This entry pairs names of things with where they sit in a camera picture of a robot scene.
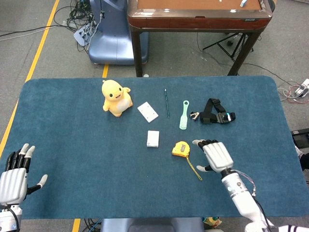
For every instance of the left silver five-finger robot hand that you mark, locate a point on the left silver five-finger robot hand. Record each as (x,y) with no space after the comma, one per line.
(13,183)

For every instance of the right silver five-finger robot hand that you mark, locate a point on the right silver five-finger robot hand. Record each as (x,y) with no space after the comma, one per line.
(218,155)

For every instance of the yellow tape measure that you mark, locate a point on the yellow tape measure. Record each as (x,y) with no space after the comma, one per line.
(180,149)

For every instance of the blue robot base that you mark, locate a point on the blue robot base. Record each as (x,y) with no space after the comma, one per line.
(113,36)

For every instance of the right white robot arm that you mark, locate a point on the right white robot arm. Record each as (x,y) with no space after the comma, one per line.
(241,193)

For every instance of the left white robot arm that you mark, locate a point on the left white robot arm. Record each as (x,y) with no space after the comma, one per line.
(7,217)

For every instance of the small black metal clip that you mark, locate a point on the small black metal clip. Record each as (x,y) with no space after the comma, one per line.
(194,115)

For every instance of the mint green plastic spatula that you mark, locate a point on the mint green plastic spatula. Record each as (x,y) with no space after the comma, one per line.
(184,117)

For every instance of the yellow patterned toy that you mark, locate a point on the yellow patterned toy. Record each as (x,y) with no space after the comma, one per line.
(212,222)

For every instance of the white rectangular box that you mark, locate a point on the white rectangular box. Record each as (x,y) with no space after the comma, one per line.
(153,139)

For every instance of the dark green pencil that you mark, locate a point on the dark green pencil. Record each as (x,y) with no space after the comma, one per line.
(167,104)

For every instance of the white plate with holes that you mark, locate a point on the white plate with holes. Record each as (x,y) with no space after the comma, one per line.
(147,111)

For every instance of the black flat box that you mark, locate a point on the black flat box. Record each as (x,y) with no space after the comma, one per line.
(301,139)

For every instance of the blue felt table mat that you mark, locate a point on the blue felt table mat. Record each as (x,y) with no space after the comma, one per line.
(96,169)

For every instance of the blue grey robot torso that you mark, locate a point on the blue grey robot torso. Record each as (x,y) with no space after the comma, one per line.
(149,226)

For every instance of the white power strip with plugs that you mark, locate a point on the white power strip with plugs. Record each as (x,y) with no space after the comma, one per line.
(303,88)

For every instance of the black tripod stand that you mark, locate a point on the black tripod stand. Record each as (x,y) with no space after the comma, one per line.
(229,44)

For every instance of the yellow plush duck toy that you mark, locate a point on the yellow plush duck toy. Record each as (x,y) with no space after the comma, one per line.
(116,100)

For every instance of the brown wooden table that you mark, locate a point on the brown wooden table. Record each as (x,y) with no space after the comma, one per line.
(198,19)

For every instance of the white blue small block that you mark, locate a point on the white blue small block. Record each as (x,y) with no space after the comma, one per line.
(243,3)

